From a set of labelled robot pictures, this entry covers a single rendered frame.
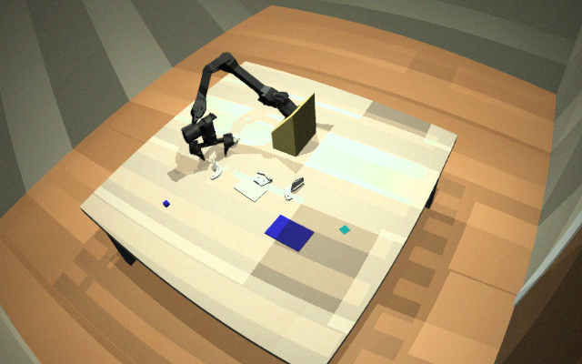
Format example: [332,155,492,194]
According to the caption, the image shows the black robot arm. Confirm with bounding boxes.
[181,52,300,144]

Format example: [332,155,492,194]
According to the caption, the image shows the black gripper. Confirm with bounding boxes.
[189,130,234,161]

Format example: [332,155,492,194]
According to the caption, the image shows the blue flat rectangular plate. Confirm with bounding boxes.
[264,215,315,252]

